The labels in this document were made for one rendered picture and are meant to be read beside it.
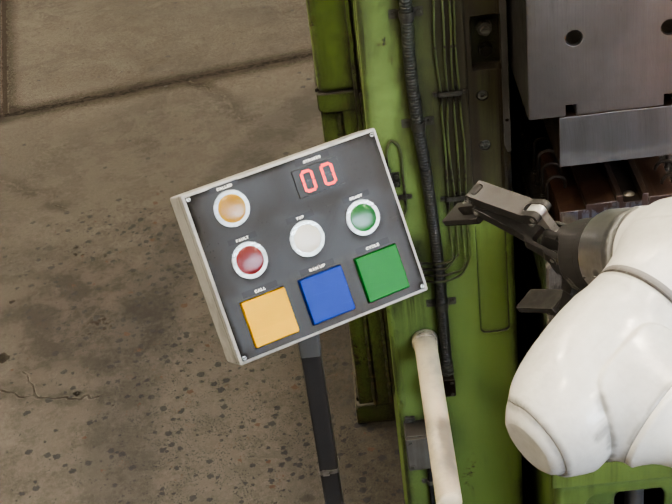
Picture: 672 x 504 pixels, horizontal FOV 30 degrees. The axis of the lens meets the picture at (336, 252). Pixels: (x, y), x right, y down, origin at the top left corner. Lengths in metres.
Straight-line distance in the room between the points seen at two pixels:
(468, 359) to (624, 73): 0.74
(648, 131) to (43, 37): 3.88
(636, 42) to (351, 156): 0.48
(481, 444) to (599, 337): 1.68
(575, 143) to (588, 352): 1.13
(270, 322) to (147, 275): 1.97
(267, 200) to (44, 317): 1.96
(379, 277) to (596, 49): 0.50
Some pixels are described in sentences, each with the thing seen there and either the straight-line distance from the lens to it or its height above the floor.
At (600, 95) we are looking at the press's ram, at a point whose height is 1.20.
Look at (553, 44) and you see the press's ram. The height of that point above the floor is 1.30.
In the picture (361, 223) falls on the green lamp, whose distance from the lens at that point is 2.01.
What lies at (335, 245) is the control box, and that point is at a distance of 2.00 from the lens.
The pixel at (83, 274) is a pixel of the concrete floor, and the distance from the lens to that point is 3.99.
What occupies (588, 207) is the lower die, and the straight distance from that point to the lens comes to 2.20.
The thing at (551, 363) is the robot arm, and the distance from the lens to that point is 1.03.
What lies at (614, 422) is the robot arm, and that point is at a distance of 1.02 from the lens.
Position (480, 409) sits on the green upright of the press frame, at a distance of 2.63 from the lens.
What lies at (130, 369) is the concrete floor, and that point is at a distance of 3.56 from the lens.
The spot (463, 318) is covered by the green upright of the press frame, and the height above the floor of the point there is 0.66.
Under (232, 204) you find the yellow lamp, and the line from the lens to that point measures 1.94.
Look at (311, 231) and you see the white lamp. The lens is 1.98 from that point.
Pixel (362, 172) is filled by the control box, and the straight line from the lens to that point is 2.02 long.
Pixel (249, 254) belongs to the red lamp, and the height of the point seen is 1.10.
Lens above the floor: 2.19
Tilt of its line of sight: 35 degrees down
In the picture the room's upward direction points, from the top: 8 degrees counter-clockwise
